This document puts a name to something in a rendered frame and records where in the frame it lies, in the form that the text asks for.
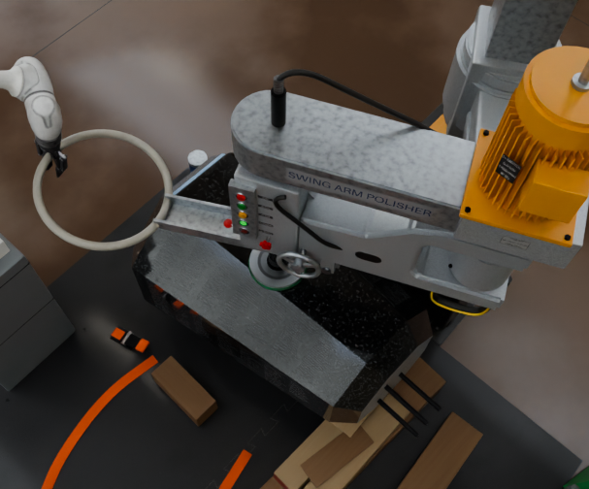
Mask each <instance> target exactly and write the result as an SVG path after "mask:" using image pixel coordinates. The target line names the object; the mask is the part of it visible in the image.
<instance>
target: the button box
mask: <svg viewBox="0 0 589 489"><path fill-rule="evenodd" d="M228 190H229V199H230V208H231V216H232V225H233V233H235V234H239V235H242V236H245V237H249V238H252V239H255V240H256V239H257V237H258V219H257V199H256V188H255V187H251V186H248V185H244V184H241V183H237V182H235V180H234V179H230V181H229V184H228ZM237 193H242V194H244V195H245V196H246V197H247V200H246V201H240V200H238V199H237V197H236V194H237ZM239 202H241V203H244V204H246V205H247V210H240V209H239V208H238V207H237V205H236V204H237V203H239ZM237 212H246V213H247V214H248V218H240V217H239V216H238V214H237ZM239 219H242V220H245V221H247V222H248V224H249V225H248V226H243V225H241V224H239V222H238V220H239ZM239 228H246V229H247V230H248V231H249V234H243V233H241V232H240V231H239Z"/></svg>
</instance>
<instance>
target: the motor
mask: <svg viewBox="0 0 589 489"><path fill-rule="evenodd" d="M588 60H589V49H588V48H582V47H570V46H563V47H556V48H552V49H547V50H545V51H543V52H541V53H539V54H538V55H537V56H535V57H534V58H533V59H532V60H531V62H530V63H529V64H528V66H527V68H526V70H525V72H524V74H523V76H522V79H521V81H520V83H519V85H518V87H517V88H515V90H514V92H513V93H512V95H511V97H510V100H509V102H508V104H507V108H506V110H505V112H504V114H503V116H502V119H501V121H500V123H499V125H498V128H497V130H496V132H494V131H490V130H487V129H483V128H481V129H480V131H479V134H478V138H477V142H476V146H475V150H474V158H473V162H472V166H471V169H470V173H469V177H468V181H467V185H466V189H465V193H464V197H463V201H462V206H461V210H460V213H459V217H462V218H466V219H468V220H472V221H475V222H479V223H483V224H486V225H490V226H493V227H497V228H500V229H504V230H508V231H510V232H514V233H517V234H521V235H524V236H528V237H532V238H535V239H539V240H542V241H546V242H550V243H553V244H557V245H562V246H565V247H571V246H572V245H573V235H574V228H575V223H576V217H577V212H578V210H579V209H580V208H581V206H582V205H583V204H584V202H585V201H586V199H587V198H588V196H589V91H588V92H579V91H576V90H575V89H573V87H572V85H571V80H572V78H573V76H574V75H575V74H577V73H582V71H583V69H584V67H585V65H586V64H587V62H588Z"/></svg>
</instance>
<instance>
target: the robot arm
mask: <svg viewBox="0 0 589 489"><path fill-rule="evenodd" d="M0 88H3V89H6V90H8V91H9V92H10V94H11V95H12V96H14V97H16V98H17V99H19V100H20V101H22V102H24V105H25V109H26V112H27V117H28V121H29V123H30V126H31V128H32V130H33V132H34V135H35V140H34V142H35V144H36V148H37V151H38V154H39V155H40V156H41V155H42V158H43V157H44V156H45V154H46V153H47V152H48V153H49V154H50V156H51V158H52V159H53V160H54V162H55V165H56V167H55V172H56V176H57V177H58V178H59V177H60V176H61V175H62V174H63V172H64V171H65V170H66V169H67V168H68V164H67V157H68V155H67V154H62V153H61V149H60V146H61V140H62V133H61V128H62V115H61V111H60V108H59V106H58V104H57V102H56V100H55V97H54V94H53V88H52V84H51V81H50V78H49V75H48V72H47V70H46V69H45V67H44V66H43V64H42V63H41V62H40V61H39V60H38V59H36V58H34V57H30V56H25V57H22V58H20V59H19V60H18V61H17V62H16V64H15V65H14V67H13V68H12V69H11V70H8V71H0Z"/></svg>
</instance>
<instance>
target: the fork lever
mask: <svg viewBox="0 0 589 489"><path fill-rule="evenodd" d="M165 197H166V198H167V199H170V200H171V201H172V204H171V207H170V210H169V212H168V214H167V216H166V218H165V220H161V219H157V218H154V219H153V222H154V223H156V224H158V225H159V228H160V229H164V230H169V231H173V232H178V233H182V234H186V235H190V236H195V237H199V238H204V239H208V240H213V241H217V242H222V243H226V244H230V245H237V246H242V247H246V248H251V249H255V250H260V251H264V250H261V249H257V248H254V247H251V246H247V245H244V244H241V240H240V235H239V234H235V233H233V227H231V228H226V227H225V226H224V224H223V222H224V220H225V219H227V218H229V219H231V220H232V216H231V208H230V207H228V206H223V205H219V204H214V203H210V202H205V201H200V200H195V199H190V198H186V197H181V196H177V195H172V194H168V193H166V194H165ZM264 252H268V251H264ZM306 255H307V254H306ZM307 256H308V257H310V258H312V259H313V260H315V261H316V262H317V263H318V264H320V260H321V259H319V258H316V257H313V256H309V255H307ZM321 271H322V273H324V274H326V275H330V274H331V270H330V269H328V268H322V269H321Z"/></svg>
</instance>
